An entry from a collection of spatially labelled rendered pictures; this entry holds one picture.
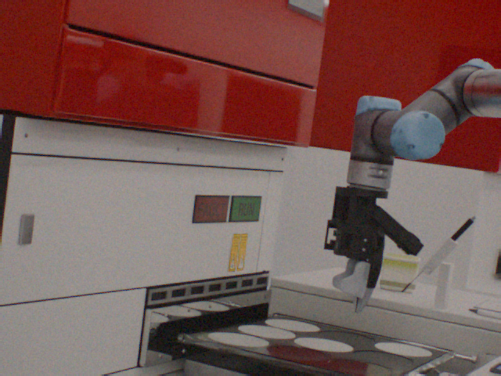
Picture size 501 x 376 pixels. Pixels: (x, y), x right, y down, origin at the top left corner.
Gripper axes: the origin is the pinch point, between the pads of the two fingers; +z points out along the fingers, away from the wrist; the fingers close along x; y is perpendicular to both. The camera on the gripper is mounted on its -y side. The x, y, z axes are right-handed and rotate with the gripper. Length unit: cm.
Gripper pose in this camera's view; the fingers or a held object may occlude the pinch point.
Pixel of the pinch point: (362, 305)
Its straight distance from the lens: 176.7
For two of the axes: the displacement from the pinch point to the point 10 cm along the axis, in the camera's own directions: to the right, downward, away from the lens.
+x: 2.8, 0.9, -9.6
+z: -1.3, 9.9, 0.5
